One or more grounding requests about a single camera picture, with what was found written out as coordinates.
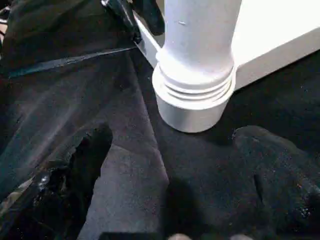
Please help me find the white plastic table top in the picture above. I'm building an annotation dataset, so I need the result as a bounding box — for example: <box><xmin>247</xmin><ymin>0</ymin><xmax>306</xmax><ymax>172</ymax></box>
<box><xmin>132</xmin><ymin>0</ymin><xmax>320</xmax><ymax>134</ymax></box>

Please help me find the white plastic table leg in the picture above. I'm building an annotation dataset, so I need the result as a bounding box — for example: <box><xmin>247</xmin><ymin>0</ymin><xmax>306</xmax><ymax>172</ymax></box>
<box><xmin>155</xmin><ymin>0</ymin><xmax>243</xmax><ymax>104</ymax></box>

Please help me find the black plastic mat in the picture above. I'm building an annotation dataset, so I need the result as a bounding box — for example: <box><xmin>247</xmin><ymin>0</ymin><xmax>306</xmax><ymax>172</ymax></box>
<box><xmin>0</xmin><ymin>0</ymin><xmax>320</xmax><ymax>240</ymax></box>

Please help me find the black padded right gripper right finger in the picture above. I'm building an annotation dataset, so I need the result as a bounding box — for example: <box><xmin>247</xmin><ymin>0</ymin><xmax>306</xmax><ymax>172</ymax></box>
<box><xmin>231</xmin><ymin>125</ymin><xmax>320</xmax><ymax>240</ymax></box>

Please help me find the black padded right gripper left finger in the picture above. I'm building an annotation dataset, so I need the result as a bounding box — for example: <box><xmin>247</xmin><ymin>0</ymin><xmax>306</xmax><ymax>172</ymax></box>
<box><xmin>0</xmin><ymin>122</ymin><xmax>114</xmax><ymax>240</ymax></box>

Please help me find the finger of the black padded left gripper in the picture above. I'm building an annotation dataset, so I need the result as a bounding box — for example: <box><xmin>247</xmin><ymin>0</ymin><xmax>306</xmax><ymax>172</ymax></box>
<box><xmin>101</xmin><ymin>0</ymin><xmax>142</xmax><ymax>44</ymax></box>
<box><xmin>131</xmin><ymin>0</ymin><xmax>166</xmax><ymax>36</ymax></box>

